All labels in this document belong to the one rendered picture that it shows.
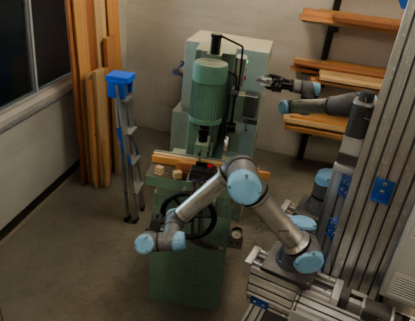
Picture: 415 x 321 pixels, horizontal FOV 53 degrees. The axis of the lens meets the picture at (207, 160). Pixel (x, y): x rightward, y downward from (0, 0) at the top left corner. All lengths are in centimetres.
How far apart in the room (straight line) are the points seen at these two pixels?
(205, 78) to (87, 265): 160
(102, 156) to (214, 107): 179
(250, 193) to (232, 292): 152
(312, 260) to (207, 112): 90
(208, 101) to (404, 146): 92
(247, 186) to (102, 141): 236
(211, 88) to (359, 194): 85
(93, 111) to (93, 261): 122
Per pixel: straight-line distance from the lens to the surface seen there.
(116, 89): 292
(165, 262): 255
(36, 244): 326
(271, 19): 435
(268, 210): 153
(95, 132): 360
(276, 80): 241
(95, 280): 292
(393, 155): 175
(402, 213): 185
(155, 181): 224
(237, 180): 143
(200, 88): 207
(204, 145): 222
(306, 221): 180
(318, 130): 414
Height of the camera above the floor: 203
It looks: 28 degrees down
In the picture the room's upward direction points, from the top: 7 degrees clockwise
